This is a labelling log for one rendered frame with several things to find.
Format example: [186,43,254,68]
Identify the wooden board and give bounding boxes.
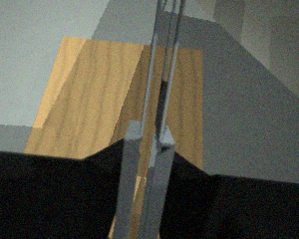
[24,36,202,239]

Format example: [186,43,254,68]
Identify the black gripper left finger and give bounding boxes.
[0,138,124,239]

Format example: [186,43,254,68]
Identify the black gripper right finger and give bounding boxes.
[158,151,299,239]

